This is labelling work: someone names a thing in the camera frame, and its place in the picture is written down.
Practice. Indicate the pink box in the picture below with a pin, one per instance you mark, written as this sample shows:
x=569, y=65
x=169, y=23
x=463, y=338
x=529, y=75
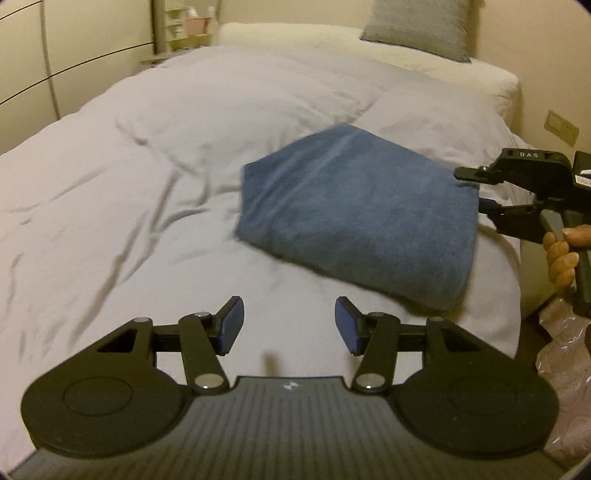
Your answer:
x=201, y=25

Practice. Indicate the beige corner shelf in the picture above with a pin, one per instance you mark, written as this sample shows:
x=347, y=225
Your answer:
x=159, y=27

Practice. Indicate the beige wall socket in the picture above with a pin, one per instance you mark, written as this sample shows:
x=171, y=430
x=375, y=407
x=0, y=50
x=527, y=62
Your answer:
x=570, y=133

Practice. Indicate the grey woven cushion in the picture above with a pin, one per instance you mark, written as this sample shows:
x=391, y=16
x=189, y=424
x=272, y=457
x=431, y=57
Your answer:
x=415, y=27

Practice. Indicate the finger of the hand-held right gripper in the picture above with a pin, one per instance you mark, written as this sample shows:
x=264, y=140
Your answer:
x=475, y=174
x=512, y=219

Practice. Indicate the blue towel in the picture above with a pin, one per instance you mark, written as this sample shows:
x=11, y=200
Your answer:
x=360, y=212

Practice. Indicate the beige wardrobe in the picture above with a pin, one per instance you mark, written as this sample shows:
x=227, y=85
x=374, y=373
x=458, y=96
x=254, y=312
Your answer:
x=92, y=46

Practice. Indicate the person's right hand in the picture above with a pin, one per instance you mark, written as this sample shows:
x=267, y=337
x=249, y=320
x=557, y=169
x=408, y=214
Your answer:
x=561, y=263

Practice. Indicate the white duvet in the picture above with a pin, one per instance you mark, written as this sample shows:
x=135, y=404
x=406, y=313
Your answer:
x=138, y=184

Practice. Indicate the white bottle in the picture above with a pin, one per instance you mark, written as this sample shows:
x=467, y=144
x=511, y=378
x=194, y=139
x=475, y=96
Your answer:
x=211, y=12

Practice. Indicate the white pillow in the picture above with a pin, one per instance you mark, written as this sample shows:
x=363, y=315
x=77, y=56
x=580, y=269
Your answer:
x=485, y=87

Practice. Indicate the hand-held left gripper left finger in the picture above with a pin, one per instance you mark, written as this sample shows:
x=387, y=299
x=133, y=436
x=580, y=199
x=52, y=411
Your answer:
x=231, y=323

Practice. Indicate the pink patterned curtain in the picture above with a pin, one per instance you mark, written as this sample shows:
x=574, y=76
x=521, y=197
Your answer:
x=568, y=392

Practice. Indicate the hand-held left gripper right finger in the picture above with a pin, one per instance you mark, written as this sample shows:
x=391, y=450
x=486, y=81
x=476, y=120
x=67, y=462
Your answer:
x=347, y=323

